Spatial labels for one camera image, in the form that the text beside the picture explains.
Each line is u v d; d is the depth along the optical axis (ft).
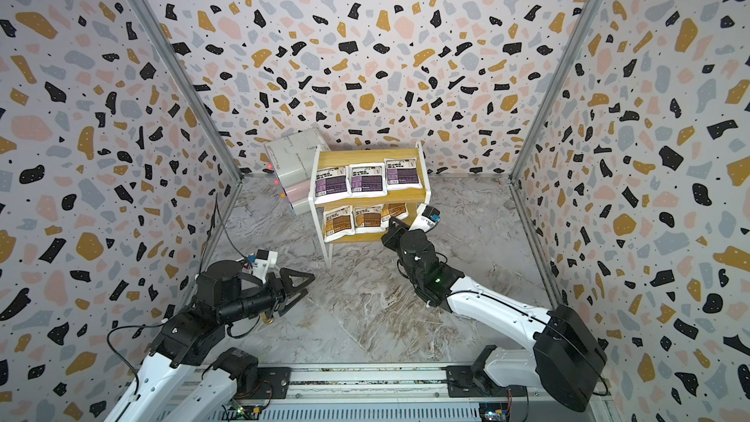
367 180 2.40
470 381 2.42
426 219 2.26
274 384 2.41
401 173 2.46
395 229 2.53
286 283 2.00
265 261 2.17
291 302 2.15
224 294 1.70
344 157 2.65
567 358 1.35
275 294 1.92
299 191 3.29
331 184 2.38
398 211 2.53
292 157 3.16
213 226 3.60
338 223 2.75
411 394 2.40
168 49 2.75
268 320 2.74
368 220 2.74
